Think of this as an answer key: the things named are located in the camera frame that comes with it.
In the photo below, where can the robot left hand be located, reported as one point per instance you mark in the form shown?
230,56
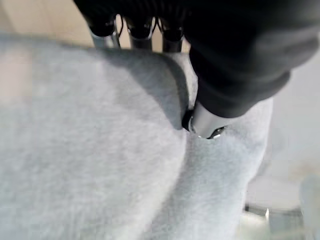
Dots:
240,50

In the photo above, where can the light grey fuzzy cushion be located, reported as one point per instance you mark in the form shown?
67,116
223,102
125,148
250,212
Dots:
100,150

